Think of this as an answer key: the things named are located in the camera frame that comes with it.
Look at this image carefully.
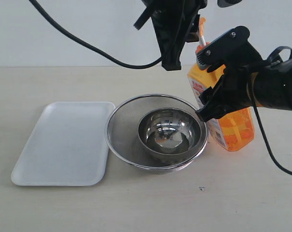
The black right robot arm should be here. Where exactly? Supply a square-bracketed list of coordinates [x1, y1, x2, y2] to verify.
[196, 26, 292, 122]

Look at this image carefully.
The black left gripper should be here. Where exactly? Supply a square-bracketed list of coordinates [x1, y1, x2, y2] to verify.
[134, 0, 208, 71]

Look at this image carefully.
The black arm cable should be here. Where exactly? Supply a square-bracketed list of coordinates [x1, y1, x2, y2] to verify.
[28, 0, 162, 70]
[244, 47, 292, 177]

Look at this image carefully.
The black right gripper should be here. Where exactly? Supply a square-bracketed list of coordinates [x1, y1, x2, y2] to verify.
[196, 26, 262, 122]

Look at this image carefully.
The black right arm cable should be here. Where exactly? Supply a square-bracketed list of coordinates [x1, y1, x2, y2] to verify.
[244, 47, 292, 177]

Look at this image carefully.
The small stainless steel bowl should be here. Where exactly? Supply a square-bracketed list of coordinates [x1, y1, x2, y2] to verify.
[137, 108, 203, 157]

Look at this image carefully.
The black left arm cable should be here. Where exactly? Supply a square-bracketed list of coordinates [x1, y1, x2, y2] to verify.
[28, 0, 162, 70]

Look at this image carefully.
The orange pump soap bottle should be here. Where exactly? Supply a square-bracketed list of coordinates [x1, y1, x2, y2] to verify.
[187, 16, 255, 152]

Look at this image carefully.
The white rectangular plastic tray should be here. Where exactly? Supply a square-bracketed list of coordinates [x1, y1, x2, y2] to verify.
[11, 101, 115, 187]

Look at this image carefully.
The steel mesh colander bowl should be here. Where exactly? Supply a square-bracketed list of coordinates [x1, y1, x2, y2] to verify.
[105, 94, 209, 173]

